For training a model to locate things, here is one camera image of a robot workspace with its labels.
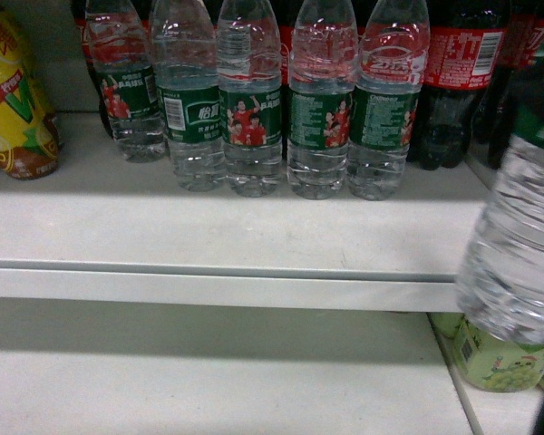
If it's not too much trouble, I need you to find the right lemon tea bottle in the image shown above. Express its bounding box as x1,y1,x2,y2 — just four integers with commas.
0,5,59,180

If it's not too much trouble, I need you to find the clear water bottle green label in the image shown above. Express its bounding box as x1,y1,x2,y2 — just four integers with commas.
455,41,544,344

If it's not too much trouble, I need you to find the green grape drink bottle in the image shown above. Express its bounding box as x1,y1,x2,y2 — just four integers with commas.
452,319,544,392

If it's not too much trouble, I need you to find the large cola bottle right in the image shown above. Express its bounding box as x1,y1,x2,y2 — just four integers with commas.
410,1,511,170

